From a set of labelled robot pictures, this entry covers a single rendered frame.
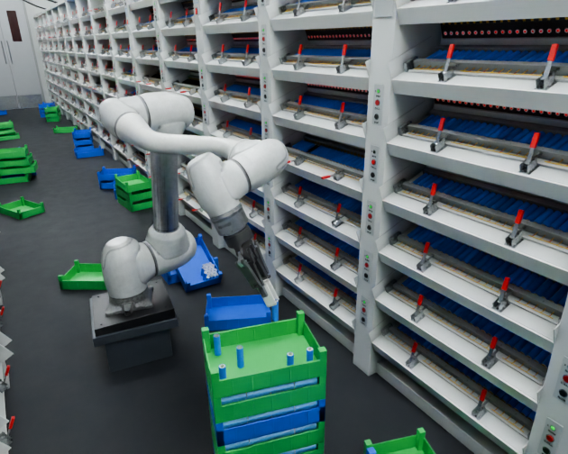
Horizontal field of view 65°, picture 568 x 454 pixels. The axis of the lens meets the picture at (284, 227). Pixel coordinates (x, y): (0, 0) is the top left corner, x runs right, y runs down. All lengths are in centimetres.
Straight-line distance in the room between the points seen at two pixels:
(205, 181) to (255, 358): 51
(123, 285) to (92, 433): 53
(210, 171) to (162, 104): 54
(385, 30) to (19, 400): 180
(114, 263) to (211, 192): 79
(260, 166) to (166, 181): 64
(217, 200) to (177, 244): 77
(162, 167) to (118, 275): 45
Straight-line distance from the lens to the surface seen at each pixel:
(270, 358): 129
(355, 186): 162
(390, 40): 144
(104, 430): 178
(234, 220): 115
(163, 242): 186
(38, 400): 200
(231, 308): 225
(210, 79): 263
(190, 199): 329
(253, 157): 119
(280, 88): 202
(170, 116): 163
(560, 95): 114
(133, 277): 186
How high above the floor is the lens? 122
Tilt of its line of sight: 23 degrees down
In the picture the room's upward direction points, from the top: 1 degrees counter-clockwise
